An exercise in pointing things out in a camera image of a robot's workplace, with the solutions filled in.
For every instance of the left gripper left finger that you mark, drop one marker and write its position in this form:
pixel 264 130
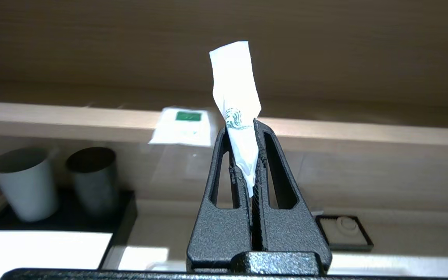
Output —
pixel 220 233

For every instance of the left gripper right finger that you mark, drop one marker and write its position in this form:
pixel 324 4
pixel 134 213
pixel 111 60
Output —
pixel 286 229

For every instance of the white sachet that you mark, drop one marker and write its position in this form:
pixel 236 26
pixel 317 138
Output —
pixel 181 128

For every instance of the white toothbrush packet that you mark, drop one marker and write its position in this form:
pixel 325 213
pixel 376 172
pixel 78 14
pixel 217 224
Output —
pixel 235 89

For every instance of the black amenity box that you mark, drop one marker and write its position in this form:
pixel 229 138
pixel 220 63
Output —
pixel 125 210

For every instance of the white rectangular plate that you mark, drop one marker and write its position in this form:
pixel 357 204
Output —
pixel 41 249

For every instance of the black soap dish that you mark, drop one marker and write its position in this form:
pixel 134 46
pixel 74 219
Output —
pixel 323 225

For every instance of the round soap bar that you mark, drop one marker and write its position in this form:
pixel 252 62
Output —
pixel 347 226

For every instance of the black plastic cup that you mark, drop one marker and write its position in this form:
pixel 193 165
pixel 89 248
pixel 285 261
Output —
pixel 93 182

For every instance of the grey plastic cup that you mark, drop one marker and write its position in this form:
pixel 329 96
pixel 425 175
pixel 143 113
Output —
pixel 27 186

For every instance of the wooden wall shelf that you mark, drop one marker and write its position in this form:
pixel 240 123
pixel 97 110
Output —
pixel 53 120

